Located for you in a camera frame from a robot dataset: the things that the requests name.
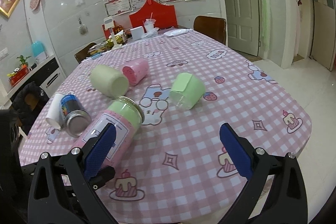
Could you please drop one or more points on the white desk lamp stand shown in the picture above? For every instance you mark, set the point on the white desk lamp stand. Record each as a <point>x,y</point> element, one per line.
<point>108,26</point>

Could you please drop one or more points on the blue white humidifier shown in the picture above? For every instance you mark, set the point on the blue white humidifier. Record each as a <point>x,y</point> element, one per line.
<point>39,52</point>

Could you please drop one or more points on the white square box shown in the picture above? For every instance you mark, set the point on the white square box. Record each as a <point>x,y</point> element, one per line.
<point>137,32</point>

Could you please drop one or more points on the plastic drink cup with straw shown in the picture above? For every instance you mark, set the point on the plastic drink cup with straw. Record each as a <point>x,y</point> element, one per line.
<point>149,23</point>

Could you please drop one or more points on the pink cup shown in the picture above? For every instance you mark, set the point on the pink cup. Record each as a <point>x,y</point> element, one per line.
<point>135,70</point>

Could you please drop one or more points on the brown wooden chair right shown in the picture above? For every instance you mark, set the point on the brown wooden chair right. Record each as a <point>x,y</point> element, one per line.
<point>212,27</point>

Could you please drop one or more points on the pink checkered tablecloth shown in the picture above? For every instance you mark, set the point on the pink checkered tablecloth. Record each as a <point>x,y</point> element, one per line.
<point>176,167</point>

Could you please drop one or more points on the pale yellow-green cup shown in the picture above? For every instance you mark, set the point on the pale yellow-green cup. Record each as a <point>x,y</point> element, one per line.
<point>109,81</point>

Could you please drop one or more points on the light green plastic cup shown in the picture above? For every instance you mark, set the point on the light green plastic cup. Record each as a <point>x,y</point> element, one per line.
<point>186,91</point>

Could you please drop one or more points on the black jacket on chair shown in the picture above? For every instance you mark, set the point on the black jacket on chair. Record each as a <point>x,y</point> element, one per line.
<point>28,104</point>

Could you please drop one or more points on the white black cabinet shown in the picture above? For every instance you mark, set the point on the white black cabinet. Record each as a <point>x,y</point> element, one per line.
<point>47,75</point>

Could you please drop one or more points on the white paper cup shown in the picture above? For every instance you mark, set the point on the white paper cup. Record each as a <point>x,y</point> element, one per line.
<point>54,116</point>

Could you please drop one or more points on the potted plant red pot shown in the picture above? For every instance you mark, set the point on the potted plant red pot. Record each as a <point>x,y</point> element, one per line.
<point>19,72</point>

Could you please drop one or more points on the hanging round wall brush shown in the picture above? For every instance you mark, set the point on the hanging round wall brush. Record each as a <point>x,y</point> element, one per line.
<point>82,28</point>

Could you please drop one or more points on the clear jar pink green label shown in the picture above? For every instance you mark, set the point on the clear jar pink green label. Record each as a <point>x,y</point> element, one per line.
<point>117,124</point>

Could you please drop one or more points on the white plastic bag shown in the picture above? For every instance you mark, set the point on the white plastic bag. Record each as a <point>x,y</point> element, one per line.
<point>175,32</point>

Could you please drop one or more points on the brown wooden chair left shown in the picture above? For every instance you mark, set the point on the brown wooden chair left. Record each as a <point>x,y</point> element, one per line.
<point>83,54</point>

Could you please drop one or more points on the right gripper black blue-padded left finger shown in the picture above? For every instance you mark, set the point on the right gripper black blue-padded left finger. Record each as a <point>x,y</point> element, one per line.
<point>63,189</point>

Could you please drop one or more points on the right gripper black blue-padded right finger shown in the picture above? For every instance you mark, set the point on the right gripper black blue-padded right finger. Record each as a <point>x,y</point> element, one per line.
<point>286,201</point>

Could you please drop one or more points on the blue metal can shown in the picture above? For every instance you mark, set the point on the blue metal can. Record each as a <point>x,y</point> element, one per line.
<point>75,117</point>

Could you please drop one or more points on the brown wooden chair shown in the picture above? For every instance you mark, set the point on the brown wooden chair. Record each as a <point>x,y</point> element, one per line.
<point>212,27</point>
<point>83,54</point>

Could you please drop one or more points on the white panel door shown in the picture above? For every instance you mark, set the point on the white panel door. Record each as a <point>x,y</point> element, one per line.
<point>243,25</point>

